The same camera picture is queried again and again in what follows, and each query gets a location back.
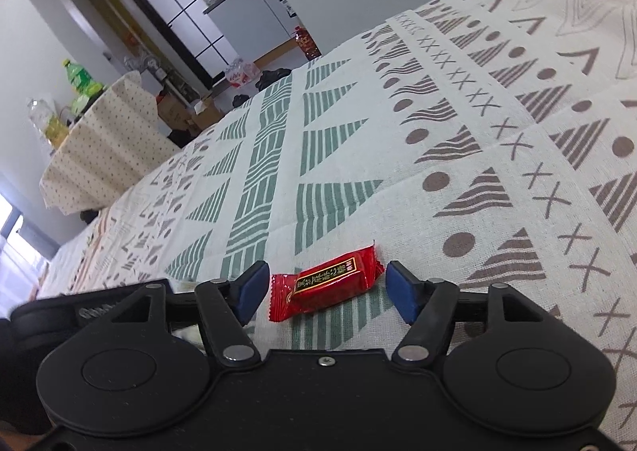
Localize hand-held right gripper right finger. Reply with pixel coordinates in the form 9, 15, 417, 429
387, 261, 558, 365

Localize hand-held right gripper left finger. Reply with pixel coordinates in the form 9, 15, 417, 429
100, 261, 270, 366

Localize red candy packet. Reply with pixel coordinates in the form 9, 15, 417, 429
270, 241, 386, 322

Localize bright window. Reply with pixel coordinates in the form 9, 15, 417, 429
0, 192, 51, 292

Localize patterned cream blanket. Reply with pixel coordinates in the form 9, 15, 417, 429
37, 0, 637, 451

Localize table with dotted tablecloth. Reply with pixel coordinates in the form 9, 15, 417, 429
40, 71, 182, 215

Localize cardboard boxes on floor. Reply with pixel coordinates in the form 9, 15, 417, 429
156, 92, 222, 133

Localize clear plastic bottle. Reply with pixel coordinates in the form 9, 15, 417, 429
27, 97, 70, 149

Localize large black bag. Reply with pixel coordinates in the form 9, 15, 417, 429
256, 67, 292, 90

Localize white red plastic bag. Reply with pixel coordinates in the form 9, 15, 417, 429
224, 60, 262, 88

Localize white desk fan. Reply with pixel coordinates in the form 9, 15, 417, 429
124, 53, 160, 79

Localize green soda bottle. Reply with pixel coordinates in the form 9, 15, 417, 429
62, 59, 106, 116

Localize red patterned box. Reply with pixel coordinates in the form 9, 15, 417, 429
293, 27, 322, 59

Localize white refrigerator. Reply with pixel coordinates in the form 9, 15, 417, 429
204, 0, 312, 68

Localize sliding glass door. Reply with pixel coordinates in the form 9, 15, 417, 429
114, 0, 240, 86

